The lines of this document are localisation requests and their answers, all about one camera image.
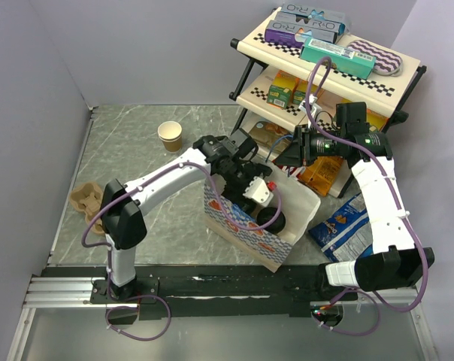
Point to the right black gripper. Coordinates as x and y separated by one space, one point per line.
300 152

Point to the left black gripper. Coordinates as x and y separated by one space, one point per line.
231 192

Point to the paper takeout bag blue handles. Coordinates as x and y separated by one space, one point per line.
298 203

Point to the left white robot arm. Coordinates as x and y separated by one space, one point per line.
124 206

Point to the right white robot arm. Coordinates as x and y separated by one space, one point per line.
398 259

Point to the red cup with stirrers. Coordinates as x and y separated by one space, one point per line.
295 171

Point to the brown snack bag under shelf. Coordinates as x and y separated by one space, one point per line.
266 133

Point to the green yellow box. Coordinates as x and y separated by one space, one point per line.
376 121
300 92
282 89

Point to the two tier checkered shelf rack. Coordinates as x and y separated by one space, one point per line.
383 95

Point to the green yellow box far left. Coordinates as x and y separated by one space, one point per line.
282 89

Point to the stack of brown paper cups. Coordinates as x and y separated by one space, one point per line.
170 133

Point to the green yellow box far right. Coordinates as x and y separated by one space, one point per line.
376 121

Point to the blue snack bag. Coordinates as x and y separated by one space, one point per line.
346 234

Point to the teal long box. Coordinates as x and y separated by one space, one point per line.
348 61

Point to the purple R&O box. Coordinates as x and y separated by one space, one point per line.
287 34

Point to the purple wavy pouch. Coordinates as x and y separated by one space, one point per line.
386 62

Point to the dark grey R&O box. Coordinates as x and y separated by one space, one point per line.
317 27

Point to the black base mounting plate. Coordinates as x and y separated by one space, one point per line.
222 290

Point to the grey R&O box top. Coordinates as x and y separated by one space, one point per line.
309 12

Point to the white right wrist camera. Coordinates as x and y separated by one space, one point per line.
310 107

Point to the aluminium rail frame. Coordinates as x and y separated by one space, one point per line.
59 322

